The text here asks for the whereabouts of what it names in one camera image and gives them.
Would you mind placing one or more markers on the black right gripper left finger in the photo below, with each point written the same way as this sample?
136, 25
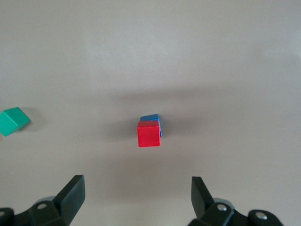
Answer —
68, 197

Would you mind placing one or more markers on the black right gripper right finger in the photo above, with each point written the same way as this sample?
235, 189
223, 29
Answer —
202, 200

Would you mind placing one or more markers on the green wooden block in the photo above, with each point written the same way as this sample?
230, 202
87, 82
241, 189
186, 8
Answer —
13, 121

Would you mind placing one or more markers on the blue wooden block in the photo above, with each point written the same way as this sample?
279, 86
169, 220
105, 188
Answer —
150, 117

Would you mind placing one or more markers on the red wooden block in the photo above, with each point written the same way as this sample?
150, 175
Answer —
148, 135

